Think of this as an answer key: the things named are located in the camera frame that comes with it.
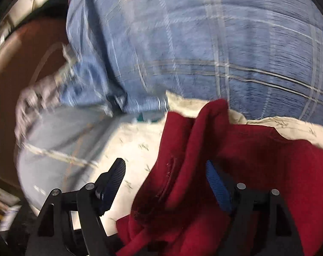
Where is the red knit garment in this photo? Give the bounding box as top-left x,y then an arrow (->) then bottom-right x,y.
116,100 -> 323,255

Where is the grey star-print bedsheet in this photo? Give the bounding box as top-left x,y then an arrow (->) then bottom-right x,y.
16,103 -> 141,214

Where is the cream leaf-print pillow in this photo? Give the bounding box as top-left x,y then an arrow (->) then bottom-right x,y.
89,109 -> 323,236

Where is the crumpled grey cloth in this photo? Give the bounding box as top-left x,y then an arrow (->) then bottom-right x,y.
14,68 -> 70,147

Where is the brown wooden headboard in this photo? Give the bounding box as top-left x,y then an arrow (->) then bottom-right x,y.
0,18 -> 68,188

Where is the blue plaid duvet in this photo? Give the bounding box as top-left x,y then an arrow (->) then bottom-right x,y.
60,0 -> 323,126

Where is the white charger with cable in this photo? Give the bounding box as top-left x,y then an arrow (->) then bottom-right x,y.
27,42 -> 77,86

